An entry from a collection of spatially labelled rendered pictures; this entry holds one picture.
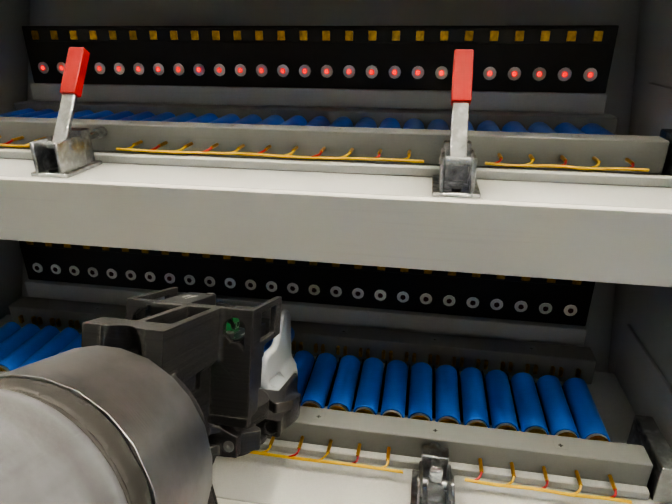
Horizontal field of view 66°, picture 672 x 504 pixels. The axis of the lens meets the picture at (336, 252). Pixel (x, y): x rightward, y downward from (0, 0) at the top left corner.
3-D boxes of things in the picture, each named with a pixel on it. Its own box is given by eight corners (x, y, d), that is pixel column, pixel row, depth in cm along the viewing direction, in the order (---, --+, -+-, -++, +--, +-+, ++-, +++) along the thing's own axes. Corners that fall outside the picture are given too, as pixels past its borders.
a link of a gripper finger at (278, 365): (321, 301, 41) (279, 322, 32) (316, 375, 41) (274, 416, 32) (283, 297, 42) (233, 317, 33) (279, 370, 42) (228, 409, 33)
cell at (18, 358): (63, 342, 50) (13, 384, 44) (46, 340, 50) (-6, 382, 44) (59, 325, 49) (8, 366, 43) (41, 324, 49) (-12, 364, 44)
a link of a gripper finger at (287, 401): (317, 375, 36) (271, 422, 28) (316, 397, 36) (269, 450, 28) (254, 366, 37) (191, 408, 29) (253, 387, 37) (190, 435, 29)
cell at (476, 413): (481, 385, 44) (488, 441, 38) (458, 383, 44) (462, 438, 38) (483, 367, 43) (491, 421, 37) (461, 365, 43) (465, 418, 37)
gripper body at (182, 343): (290, 295, 32) (208, 338, 20) (282, 431, 32) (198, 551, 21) (174, 284, 33) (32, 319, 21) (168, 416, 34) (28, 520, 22)
